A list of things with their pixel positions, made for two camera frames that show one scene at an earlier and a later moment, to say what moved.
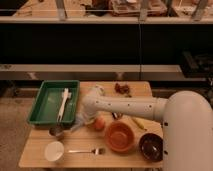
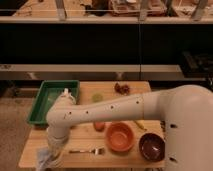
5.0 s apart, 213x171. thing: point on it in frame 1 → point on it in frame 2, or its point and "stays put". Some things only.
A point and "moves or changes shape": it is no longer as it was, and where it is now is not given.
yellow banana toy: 139,122 stays put
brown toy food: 123,89 stays put
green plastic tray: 46,107 stays put
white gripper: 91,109 → 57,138
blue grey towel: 79,119 moves or changes shape
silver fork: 95,151 stays put
